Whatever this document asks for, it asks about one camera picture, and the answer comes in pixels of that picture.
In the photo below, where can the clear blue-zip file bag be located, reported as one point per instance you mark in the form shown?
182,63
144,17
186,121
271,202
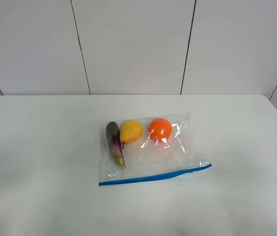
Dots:
147,160

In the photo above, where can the yellow pear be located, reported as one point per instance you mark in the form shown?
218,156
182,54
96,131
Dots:
130,131

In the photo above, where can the orange fruit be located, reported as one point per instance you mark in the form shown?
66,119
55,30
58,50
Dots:
159,130

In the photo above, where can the purple eggplant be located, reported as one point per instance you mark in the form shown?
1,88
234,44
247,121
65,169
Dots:
113,140

